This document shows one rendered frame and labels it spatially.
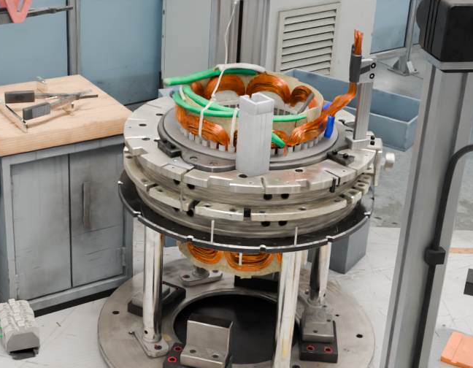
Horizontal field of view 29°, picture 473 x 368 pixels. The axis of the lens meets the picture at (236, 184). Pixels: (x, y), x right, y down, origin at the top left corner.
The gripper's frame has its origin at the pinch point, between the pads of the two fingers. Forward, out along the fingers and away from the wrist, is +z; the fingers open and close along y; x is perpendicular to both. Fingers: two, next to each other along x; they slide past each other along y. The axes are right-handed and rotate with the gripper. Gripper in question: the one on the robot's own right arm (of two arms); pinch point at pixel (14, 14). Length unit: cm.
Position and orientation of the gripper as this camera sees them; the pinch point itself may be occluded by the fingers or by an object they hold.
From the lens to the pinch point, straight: 131.5
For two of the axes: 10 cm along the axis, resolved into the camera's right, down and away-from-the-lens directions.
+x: 8.2, -2.2, 5.2
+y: 5.6, 3.9, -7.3
